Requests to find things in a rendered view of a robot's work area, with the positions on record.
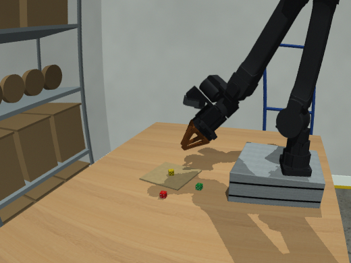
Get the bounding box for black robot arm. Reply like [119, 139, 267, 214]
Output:
[183, 0, 340, 177]

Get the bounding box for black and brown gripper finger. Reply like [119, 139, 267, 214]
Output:
[181, 119, 201, 145]
[182, 124, 210, 150]

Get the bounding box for green die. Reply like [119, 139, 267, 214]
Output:
[196, 183, 203, 190]

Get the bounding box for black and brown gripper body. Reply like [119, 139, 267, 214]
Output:
[192, 113, 227, 141]

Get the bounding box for red die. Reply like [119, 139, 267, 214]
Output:
[159, 191, 167, 198]

